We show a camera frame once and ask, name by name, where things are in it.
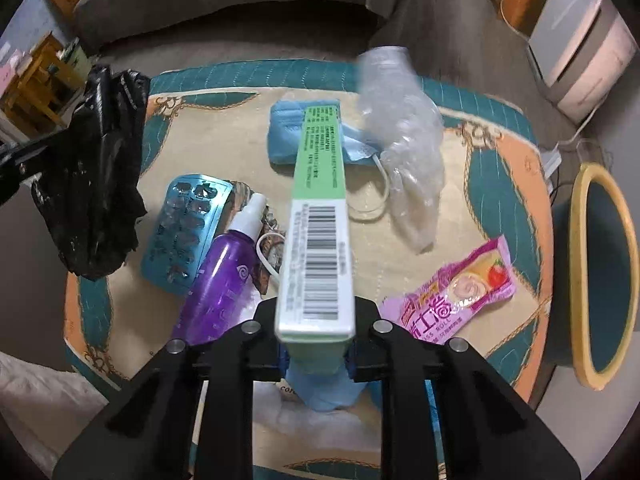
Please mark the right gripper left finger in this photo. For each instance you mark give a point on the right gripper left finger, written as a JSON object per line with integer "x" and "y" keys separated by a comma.
{"x": 186, "y": 414}

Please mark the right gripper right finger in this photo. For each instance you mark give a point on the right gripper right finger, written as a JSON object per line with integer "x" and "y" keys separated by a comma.
{"x": 445, "y": 408}

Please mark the black plastic bag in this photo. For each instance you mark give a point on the black plastic bag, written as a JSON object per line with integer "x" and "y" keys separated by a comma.
{"x": 87, "y": 194}

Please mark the blue pill blister pack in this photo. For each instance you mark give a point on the blue pill blister pack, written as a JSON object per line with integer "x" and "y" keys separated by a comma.
{"x": 187, "y": 223}

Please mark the blue face mask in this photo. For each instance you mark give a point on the blue face mask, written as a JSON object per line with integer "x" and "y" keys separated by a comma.
{"x": 322, "y": 392}
{"x": 311, "y": 136}

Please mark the green white cardboard box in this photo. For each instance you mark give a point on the green white cardboard box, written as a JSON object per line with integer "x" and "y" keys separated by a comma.
{"x": 316, "y": 315}

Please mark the clear plastic glove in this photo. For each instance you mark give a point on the clear plastic glove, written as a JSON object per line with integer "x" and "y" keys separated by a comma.
{"x": 406, "y": 126}

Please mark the pink snack wrapper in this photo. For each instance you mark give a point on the pink snack wrapper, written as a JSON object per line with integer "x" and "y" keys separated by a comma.
{"x": 439, "y": 308}

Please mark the teal bin yellow rim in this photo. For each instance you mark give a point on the teal bin yellow rim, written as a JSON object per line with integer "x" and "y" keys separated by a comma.
{"x": 595, "y": 291}

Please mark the teal orange horse rug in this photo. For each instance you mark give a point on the teal orange horse rug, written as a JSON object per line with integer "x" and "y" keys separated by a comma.
{"x": 214, "y": 120}

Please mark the white air purifier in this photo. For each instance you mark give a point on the white air purifier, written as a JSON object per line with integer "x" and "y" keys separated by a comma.
{"x": 578, "y": 50}

